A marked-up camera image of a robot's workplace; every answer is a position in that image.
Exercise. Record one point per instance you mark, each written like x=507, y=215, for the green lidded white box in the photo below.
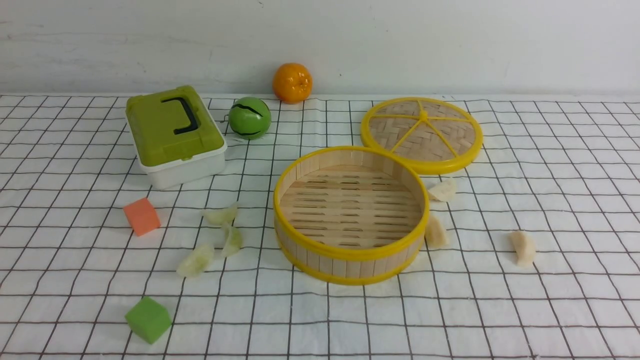
x=176, y=139

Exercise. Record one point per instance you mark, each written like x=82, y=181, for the yellow bamboo steamer lid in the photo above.
x=431, y=136

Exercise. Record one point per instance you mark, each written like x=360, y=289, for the green foam cube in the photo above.
x=148, y=319

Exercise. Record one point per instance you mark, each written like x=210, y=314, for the white dumpling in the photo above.
x=443, y=191
x=435, y=234
x=524, y=247

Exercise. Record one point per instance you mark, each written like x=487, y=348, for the orange foam cube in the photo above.
x=142, y=216

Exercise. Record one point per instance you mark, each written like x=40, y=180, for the orange toy fruit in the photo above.
x=292, y=83

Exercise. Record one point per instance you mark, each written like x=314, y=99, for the white grid tablecloth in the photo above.
x=563, y=169

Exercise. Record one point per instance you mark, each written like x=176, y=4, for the green dumpling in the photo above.
x=220, y=216
x=233, y=240
x=197, y=261

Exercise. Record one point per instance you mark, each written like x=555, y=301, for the green toy watermelon ball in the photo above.
x=249, y=117

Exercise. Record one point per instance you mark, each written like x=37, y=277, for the yellow bamboo steamer tray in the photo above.
x=350, y=215

